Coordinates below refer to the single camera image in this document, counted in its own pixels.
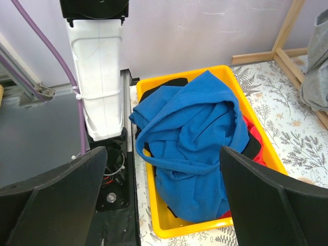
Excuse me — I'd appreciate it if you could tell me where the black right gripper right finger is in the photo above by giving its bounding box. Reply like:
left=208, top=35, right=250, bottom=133
left=219, top=147, right=327, bottom=245

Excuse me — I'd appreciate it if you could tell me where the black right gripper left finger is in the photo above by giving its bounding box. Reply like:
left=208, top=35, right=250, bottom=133
left=1, top=147, right=107, bottom=245

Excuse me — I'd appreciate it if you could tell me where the red tank top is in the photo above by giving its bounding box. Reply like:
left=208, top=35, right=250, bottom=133
left=218, top=116, right=267, bottom=219

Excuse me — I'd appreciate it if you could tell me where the blue tank top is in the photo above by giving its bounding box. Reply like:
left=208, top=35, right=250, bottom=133
left=130, top=71, right=250, bottom=223

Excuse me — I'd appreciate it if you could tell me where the grey tank top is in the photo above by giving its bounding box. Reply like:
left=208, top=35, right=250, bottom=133
left=299, top=10, right=327, bottom=111

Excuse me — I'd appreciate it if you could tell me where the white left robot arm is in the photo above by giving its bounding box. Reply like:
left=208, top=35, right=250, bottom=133
left=60, top=0, right=129, bottom=141

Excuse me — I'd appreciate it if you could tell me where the floral table mat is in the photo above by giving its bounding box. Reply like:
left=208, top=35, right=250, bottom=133
left=134, top=61, right=327, bottom=245

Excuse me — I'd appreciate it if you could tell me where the yellow plastic tray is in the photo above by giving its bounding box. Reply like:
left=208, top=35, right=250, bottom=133
left=136, top=65, right=287, bottom=238

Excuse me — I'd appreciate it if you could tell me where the wooden clothes rack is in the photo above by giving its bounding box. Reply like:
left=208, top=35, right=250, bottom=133
left=232, top=1, right=327, bottom=127

